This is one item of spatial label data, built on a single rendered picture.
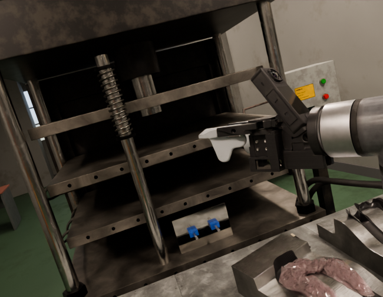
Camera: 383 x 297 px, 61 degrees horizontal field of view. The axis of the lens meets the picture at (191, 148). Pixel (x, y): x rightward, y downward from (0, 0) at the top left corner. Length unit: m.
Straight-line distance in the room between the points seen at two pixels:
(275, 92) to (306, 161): 0.11
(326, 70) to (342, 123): 1.42
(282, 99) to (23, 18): 1.11
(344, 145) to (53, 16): 1.17
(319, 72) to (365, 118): 1.40
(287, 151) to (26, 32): 1.12
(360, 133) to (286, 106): 0.11
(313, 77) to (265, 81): 1.32
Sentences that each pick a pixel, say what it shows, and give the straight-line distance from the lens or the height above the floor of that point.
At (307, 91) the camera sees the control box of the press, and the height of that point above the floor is 1.35.
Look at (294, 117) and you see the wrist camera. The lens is 0.49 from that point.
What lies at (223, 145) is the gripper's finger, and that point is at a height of 1.44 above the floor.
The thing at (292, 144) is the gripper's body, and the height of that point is 1.42.
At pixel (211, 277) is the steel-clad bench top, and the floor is 0.80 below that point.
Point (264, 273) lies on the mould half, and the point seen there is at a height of 0.90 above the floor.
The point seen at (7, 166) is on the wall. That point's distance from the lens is 9.09.
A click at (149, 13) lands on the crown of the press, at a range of 1.40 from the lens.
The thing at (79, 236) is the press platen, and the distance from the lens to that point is 1.56.
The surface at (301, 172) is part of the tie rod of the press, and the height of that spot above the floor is 1.00.
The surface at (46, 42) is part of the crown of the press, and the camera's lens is 1.38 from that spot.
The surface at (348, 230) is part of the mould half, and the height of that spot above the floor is 0.92.
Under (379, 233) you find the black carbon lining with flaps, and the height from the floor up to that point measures 0.90.
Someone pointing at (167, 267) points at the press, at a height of 0.78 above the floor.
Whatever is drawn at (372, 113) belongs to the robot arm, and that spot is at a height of 1.46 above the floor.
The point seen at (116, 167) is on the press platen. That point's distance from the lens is 1.47.
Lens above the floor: 1.55
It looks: 11 degrees down
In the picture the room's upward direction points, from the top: 15 degrees counter-clockwise
